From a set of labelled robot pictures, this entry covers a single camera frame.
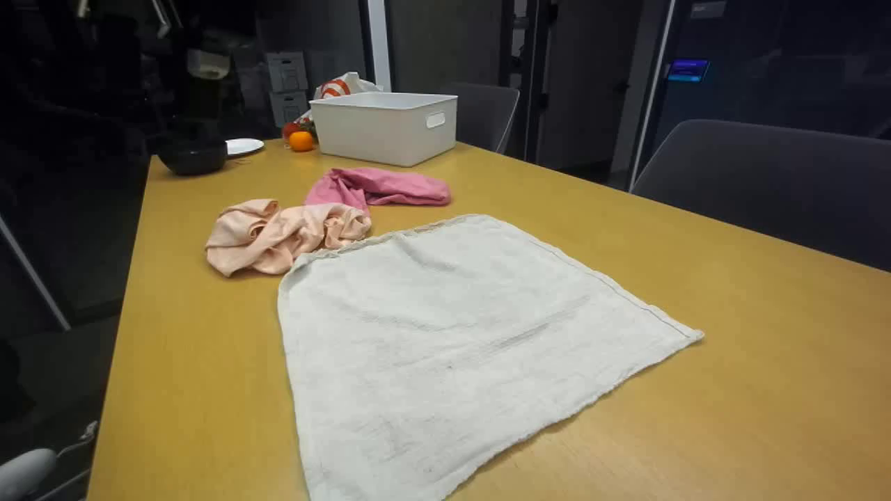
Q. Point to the white terry towel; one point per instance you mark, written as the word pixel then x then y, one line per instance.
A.
pixel 447 335

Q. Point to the pink shirt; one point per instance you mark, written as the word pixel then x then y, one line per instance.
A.
pixel 392 187

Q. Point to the peach shirt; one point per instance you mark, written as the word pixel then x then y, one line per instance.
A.
pixel 268 238

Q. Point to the white plastic storage bin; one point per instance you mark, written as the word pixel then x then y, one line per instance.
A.
pixel 380 128

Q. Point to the narrow grey office chair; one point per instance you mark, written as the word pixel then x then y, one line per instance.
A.
pixel 489 111

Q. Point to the orange fruit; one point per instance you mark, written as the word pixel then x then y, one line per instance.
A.
pixel 301 140

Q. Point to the red toy fruit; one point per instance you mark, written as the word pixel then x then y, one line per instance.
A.
pixel 291 128

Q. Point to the red white striped bag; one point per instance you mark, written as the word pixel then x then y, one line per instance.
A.
pixel 336 84

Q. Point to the white plate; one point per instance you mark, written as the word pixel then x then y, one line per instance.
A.
pixel 245 144

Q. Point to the grey stacked storage boxes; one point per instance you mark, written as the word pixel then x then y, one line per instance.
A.
pixel 286 84

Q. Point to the black bowl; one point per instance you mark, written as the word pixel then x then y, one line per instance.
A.
pixel 190 153

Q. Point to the blue lit screen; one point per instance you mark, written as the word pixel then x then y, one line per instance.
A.
pixel 689 73

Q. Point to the wide grey office chair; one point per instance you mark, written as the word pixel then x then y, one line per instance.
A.
pixel 769 175

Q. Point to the white rounded object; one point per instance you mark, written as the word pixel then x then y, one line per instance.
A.
pixel 24 474

